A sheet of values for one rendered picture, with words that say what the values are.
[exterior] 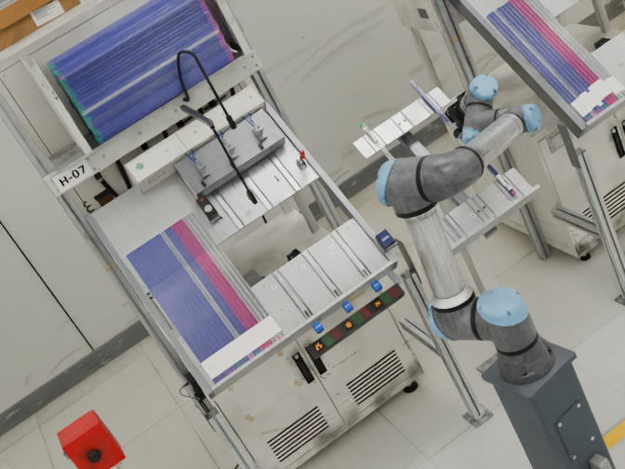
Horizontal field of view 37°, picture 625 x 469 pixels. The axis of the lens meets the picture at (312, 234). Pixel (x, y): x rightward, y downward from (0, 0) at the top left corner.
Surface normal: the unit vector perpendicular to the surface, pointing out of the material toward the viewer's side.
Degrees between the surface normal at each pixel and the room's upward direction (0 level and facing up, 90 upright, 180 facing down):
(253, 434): 90
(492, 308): 7
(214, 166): 43
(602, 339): 0
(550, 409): 90
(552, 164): 90
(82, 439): 90
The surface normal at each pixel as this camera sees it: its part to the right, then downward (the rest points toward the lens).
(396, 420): -0.43, -0.78
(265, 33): 0.41, 0.28
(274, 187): -0.04, -0.39
